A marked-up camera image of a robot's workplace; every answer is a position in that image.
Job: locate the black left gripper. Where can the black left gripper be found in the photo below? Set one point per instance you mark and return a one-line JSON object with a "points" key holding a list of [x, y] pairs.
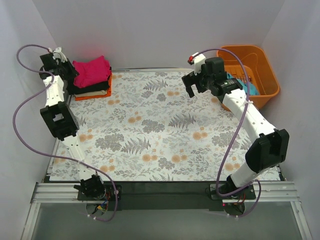
{"points": [[47, 59]]}

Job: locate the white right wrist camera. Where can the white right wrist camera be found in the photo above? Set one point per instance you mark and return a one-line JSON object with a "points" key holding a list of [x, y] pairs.
{"points": [[196, 60]]}

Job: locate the folded orange t shirt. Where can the folded orange t shirt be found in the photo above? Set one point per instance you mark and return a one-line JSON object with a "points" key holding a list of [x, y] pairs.
{"points": [[109, 92]]}

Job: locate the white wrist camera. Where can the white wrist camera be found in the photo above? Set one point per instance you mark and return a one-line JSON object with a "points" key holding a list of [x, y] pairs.
{"points": [[58, 54], [196, 60]]}

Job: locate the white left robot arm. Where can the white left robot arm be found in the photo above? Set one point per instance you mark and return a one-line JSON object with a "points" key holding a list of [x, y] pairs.
{"points": [[62, 123]]}

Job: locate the aluminium frame rail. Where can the aluminium frame rail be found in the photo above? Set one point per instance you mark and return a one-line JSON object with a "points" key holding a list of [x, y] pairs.
{"points": [[161, 210]]}

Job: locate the folded beige t shirt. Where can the folded beige t shirt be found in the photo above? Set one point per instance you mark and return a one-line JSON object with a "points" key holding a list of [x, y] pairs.
{"points": [[93, 93]]}

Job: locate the folded black t shirt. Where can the folded black t shirt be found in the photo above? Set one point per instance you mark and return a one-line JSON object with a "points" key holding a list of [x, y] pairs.
{"points": [[72, 89]]}

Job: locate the pink t shirt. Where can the pink t shirt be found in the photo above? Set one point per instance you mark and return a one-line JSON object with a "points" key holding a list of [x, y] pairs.
{"points": [[93, 72]]}

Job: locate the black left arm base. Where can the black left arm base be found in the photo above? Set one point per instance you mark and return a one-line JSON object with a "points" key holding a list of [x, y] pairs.
{"points": [[94, 189]]}

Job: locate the teal t shirt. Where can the teal t shirt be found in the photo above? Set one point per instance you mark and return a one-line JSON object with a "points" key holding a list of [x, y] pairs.
{"points": [[253, 91]]}

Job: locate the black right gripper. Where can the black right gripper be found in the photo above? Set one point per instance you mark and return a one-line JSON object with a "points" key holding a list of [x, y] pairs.
{"points": [[191, 81]]}

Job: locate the orange plastic basket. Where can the orange plastic basket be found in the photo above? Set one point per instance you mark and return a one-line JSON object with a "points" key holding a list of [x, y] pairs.
{"points": [[258, 69]]}

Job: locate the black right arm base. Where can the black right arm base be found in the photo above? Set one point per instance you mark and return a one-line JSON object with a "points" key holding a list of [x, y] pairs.
{"points": [[232, 199]]}

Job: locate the floral patterned table mat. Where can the floral patterned table mat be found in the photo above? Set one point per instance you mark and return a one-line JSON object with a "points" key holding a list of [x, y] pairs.
{"points": [[149, 129]]}

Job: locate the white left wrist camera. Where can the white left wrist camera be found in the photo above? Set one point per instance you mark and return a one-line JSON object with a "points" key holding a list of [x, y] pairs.
{"points": [[58, 54]]}

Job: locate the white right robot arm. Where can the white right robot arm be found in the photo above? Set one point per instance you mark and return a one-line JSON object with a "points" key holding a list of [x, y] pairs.
{"points": [[269, 145]]}

